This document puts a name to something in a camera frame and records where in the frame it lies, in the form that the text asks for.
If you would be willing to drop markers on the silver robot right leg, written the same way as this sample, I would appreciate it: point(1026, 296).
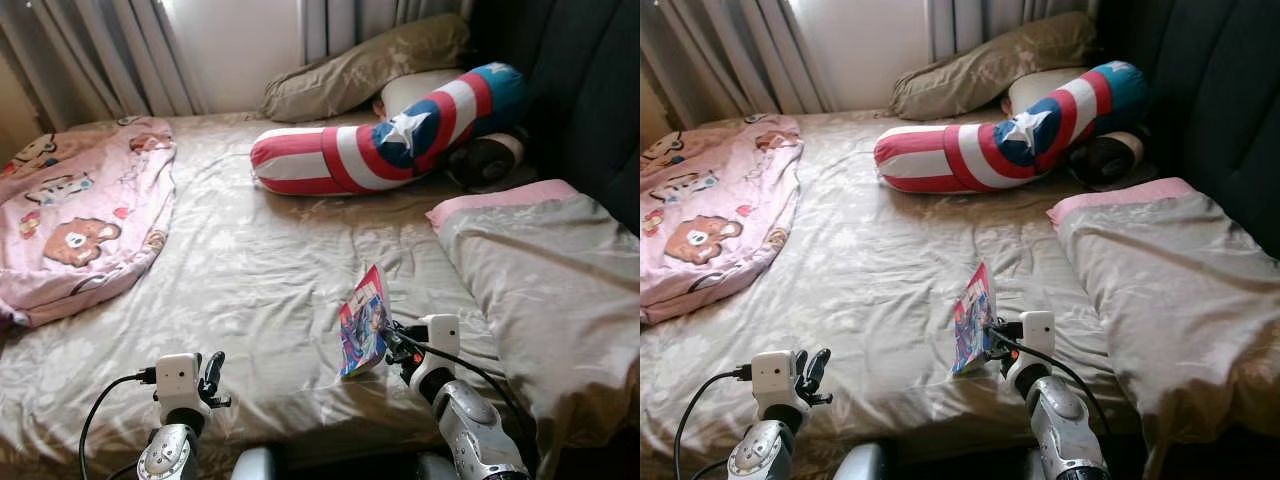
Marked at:
point(432, 468)

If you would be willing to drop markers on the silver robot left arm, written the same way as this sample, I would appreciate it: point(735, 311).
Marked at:
point(168, 455)
point(760, 455)

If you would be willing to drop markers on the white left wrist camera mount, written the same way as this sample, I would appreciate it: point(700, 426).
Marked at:
point(773, 376)
point(178, 378)

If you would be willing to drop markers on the pink cartoon bear blanket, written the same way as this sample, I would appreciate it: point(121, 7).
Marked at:
point(80, 220)
point(710, 220)

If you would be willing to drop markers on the dark brown plush toy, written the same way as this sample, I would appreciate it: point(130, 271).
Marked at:
point(485, 160)
point(1110, 160)

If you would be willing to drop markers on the red white blue star bolster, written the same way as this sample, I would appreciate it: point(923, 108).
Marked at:
point(940, 160)
point(320, 160)

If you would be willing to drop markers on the colourful comic book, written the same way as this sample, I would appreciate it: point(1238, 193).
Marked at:
point(362, 325)
point(973, 325)

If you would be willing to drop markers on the grey curtain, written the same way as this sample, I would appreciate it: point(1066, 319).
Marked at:
point(730, 60)
point(100, 60)
point(965, 25)
point(340, 25)

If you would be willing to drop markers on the beige floral pillow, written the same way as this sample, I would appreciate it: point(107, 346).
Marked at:
point(350, 70)
point(970, 68)

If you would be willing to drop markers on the grey floral pillow pink end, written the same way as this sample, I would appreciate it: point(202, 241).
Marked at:
point(1180, 300)
point(560, 300)

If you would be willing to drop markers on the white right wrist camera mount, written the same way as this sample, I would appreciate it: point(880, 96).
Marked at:
point(1036, 335)
point(440, 340)

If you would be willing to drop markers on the plain white pillow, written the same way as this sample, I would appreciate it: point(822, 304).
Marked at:
point(1035, 88)
point(410, 90)

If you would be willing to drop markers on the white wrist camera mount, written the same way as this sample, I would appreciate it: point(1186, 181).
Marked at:
point(1036, 335)
point(440, 340)
point(773, 376)
point(178, 378)

